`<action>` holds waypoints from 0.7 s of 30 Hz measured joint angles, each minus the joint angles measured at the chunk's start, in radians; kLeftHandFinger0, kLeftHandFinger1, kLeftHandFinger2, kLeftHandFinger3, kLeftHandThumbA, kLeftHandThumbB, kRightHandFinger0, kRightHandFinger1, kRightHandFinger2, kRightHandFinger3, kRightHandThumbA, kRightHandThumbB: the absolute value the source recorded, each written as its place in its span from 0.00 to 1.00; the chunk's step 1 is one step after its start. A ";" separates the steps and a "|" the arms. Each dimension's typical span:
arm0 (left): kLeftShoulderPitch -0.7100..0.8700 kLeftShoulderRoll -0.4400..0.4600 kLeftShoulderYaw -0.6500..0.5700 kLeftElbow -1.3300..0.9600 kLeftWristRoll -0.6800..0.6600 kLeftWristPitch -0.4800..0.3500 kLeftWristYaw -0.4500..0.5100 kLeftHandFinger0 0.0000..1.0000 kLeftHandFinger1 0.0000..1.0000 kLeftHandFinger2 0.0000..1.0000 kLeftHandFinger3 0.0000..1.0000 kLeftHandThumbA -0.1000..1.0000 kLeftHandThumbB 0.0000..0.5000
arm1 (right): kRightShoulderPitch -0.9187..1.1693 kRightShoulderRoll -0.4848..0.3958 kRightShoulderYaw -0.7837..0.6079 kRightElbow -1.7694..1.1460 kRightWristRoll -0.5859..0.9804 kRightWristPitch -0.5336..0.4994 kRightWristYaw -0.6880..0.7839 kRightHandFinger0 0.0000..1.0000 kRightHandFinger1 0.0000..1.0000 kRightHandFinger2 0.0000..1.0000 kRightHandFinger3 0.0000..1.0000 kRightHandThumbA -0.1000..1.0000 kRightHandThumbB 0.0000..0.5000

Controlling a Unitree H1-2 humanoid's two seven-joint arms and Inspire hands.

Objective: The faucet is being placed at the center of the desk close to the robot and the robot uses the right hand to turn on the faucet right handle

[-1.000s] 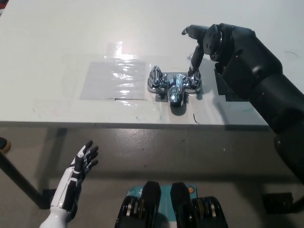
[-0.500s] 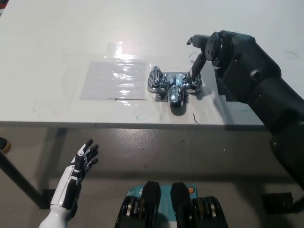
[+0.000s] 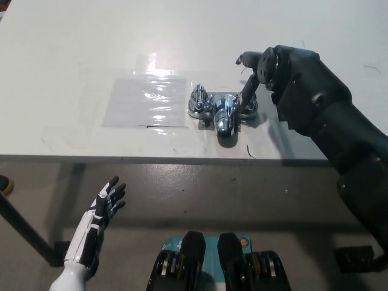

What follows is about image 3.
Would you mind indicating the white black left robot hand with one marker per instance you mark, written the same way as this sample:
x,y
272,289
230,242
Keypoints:
x,y
88,230

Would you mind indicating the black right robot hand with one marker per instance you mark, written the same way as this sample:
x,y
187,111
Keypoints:
x,y
306,91

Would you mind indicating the grey faucet mounting plate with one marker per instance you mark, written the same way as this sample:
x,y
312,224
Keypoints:
x,y
202,126

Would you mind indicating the black diagonal table brace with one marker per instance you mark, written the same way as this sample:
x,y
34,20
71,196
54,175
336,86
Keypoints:
x,y
24,227

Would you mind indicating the black shoe tan sole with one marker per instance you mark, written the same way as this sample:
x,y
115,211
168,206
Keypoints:
x,y
6,185

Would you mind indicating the clear laminated paper sheet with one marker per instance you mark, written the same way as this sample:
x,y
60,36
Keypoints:
x,y
142,104

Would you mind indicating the red black background object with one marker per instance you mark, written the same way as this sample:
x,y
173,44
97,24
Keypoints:
x,y
2,6

